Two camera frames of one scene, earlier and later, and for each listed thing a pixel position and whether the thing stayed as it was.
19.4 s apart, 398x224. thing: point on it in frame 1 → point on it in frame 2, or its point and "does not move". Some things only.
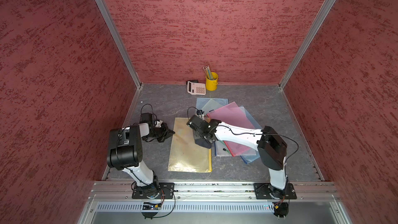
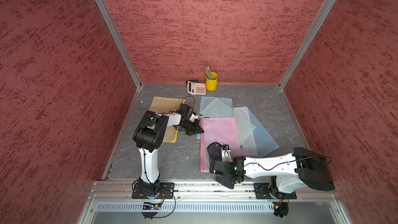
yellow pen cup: [211, 85] does not move
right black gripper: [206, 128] → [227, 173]
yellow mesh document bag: [186, 155] → [162, 105]
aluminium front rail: [186, 192] does not move
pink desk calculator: [194, 87] does not move
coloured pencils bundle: [208, 72] does not move
